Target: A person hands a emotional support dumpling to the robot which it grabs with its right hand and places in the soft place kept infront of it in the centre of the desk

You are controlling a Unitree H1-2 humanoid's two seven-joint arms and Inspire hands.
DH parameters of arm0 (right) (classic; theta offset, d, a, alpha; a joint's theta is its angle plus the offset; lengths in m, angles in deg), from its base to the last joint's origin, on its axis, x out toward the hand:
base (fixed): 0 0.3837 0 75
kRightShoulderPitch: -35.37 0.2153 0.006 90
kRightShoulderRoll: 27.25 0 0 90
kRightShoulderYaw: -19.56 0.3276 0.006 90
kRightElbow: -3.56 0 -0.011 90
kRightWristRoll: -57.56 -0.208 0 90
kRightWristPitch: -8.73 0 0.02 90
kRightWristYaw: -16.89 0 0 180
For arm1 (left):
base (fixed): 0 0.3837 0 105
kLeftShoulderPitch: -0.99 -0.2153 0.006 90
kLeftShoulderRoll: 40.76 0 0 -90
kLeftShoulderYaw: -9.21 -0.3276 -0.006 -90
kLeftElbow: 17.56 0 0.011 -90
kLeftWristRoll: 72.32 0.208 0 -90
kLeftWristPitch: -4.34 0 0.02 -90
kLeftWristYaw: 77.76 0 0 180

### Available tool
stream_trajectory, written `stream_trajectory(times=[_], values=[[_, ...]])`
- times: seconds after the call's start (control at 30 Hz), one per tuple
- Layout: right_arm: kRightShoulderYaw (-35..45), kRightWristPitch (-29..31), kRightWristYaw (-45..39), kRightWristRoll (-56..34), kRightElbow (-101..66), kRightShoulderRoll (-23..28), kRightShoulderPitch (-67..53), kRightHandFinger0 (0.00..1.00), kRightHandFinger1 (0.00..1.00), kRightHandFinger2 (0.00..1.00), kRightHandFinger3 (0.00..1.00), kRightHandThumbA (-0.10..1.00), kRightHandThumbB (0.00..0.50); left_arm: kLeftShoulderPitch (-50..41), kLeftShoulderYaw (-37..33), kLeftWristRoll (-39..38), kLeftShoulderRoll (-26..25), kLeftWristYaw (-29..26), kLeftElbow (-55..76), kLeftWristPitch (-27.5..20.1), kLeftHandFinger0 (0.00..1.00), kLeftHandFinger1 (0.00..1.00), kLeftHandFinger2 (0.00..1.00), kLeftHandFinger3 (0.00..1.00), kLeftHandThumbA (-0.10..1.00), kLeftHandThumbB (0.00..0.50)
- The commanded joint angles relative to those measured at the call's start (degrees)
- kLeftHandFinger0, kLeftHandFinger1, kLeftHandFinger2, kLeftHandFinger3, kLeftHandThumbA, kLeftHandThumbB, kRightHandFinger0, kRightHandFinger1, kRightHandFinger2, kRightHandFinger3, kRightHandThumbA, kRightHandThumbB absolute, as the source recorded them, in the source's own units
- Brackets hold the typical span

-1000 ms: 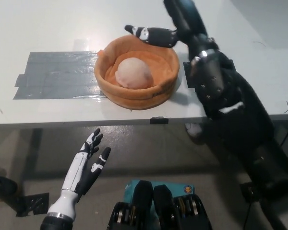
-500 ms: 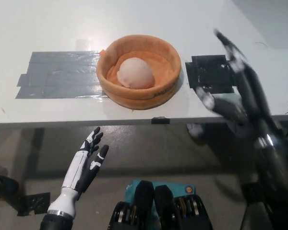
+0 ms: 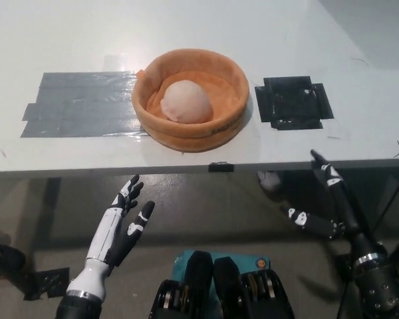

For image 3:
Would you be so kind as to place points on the grey duct tape patch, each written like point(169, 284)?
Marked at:
point(79, 106)

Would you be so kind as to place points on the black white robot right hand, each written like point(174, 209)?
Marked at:
point(362, 247)

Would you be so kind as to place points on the orange plush round basket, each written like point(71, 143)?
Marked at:
point(189, 141)

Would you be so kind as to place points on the pale pink plush dumpling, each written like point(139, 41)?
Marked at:
point(186, 101)

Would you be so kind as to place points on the black tape square patch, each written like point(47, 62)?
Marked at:
point(292, 103)

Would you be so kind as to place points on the white shoe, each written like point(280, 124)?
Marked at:
point(269, 181)

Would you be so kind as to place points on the black teal robot torso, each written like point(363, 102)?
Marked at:
point(226, 289)

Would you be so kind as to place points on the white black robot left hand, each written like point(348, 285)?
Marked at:
point(101, 242)

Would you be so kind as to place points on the dark table leg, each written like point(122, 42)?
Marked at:
point(50, 206)

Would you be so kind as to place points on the black rounded stand foot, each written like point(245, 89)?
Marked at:
point(5, 259)

